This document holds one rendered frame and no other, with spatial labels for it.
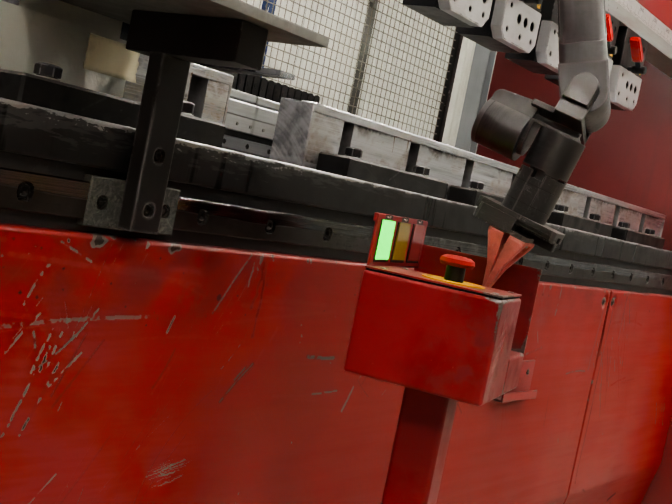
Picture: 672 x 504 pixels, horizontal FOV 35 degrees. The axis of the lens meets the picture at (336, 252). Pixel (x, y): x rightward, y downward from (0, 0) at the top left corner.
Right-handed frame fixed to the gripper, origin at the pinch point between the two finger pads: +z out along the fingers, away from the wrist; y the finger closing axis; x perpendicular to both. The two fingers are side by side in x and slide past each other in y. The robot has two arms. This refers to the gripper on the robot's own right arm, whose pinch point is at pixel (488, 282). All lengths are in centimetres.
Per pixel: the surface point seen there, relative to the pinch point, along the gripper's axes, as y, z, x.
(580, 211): 11, -10, -114
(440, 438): -4.9, 17.4, 8.2
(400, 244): 10.2, 0.2, 6.2
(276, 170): 25.6, -1.5, 13.1
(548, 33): 26, -38, -76
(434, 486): -6.5, 23.2, 6.4
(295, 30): 20.8, -16.6, 33.6
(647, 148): 13, -33, -181
